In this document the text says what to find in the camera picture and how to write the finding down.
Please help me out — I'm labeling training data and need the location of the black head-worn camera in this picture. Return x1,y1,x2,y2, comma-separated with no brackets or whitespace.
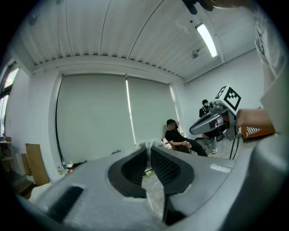
182,0,215,14

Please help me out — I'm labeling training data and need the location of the grey roller blind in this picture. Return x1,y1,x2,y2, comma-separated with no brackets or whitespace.
126,76,181,146
56,74,137,163

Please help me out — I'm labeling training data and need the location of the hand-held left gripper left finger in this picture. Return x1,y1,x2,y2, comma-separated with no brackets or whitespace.
22,146,168,231

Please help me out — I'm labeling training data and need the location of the black white striped cushion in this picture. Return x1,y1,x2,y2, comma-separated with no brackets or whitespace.
245,126,261,137

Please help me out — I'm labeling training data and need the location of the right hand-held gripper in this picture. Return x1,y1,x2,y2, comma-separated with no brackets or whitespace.
189,84,242,141

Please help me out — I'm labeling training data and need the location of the leaning wooden board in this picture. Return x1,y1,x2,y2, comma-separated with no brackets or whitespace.
24,143,51,187

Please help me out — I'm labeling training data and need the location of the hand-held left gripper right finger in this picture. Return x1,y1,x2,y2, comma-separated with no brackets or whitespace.
150,146,240,231

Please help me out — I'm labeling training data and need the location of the person's beige shirt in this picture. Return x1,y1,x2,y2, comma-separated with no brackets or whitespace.
254,4,289,136

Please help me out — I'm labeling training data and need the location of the long ceiling light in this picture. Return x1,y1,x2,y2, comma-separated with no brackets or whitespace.
195,22,219,58

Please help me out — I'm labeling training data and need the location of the orange sofa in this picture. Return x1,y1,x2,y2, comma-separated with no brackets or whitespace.
240,126,276,142

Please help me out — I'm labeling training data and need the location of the black bag with straps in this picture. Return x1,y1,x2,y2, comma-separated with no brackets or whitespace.
71,160,89,169

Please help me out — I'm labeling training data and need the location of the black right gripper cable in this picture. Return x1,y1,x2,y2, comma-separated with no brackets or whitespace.
229,135,240,160

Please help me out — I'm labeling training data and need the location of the clear plastic bag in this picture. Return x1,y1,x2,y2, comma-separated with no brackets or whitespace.
136,138,163,169

